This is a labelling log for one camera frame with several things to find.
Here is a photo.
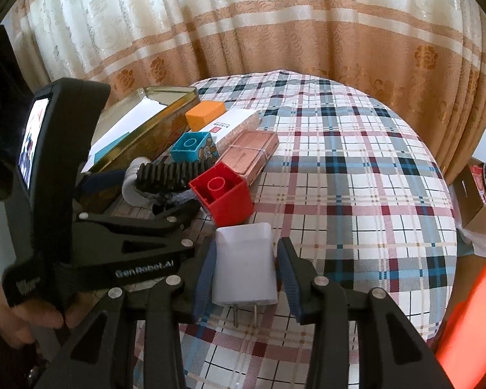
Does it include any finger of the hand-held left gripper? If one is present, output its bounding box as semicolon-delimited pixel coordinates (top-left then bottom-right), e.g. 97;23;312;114
78;169;125;195
74;194;202;261

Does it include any person's left hand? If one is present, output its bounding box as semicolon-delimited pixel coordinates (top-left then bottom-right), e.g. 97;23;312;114
0;273;67;349

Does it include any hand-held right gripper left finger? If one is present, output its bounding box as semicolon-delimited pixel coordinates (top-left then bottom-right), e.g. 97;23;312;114
34;246;218;389

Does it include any cream and orange curtain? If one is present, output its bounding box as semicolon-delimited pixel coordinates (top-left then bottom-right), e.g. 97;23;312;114
2;0;486;187

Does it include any dark ribbed plastic rack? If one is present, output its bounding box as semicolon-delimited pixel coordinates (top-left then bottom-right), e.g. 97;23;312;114
135;158;211;195

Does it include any cardboard box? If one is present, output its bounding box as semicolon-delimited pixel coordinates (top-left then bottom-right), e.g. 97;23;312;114
449;156;486;260

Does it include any plaid tablecloth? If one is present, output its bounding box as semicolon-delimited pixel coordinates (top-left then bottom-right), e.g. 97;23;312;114
105;71;458;389

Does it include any large teal plastic block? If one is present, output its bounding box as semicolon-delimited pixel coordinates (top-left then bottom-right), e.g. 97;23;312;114
92;132;131;159

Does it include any orange-red plastic sheet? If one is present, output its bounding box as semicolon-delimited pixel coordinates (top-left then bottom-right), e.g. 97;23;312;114
434;261;486;389

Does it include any white charger plug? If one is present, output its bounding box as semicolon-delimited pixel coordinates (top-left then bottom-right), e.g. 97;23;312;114
211;223;278;329

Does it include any metal-rimmed white tray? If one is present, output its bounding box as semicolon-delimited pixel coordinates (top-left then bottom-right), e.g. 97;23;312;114
83;86;201;213

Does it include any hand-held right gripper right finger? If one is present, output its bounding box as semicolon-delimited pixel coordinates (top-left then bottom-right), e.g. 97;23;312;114
276;236;456;389

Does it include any orange plastic block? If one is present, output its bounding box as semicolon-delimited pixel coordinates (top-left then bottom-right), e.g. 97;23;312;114
185;101;226;132

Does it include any white box with red label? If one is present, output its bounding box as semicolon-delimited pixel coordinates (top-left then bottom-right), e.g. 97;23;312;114
198;109;260;150

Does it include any small blue plastic block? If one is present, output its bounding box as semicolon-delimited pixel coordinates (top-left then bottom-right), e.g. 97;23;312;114
169;132;219;163

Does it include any pink card box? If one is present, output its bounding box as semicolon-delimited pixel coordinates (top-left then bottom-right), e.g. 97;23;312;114
221;130;279;183

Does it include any red plastic block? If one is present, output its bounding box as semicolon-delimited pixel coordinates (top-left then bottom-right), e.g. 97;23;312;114
188;161;254;228

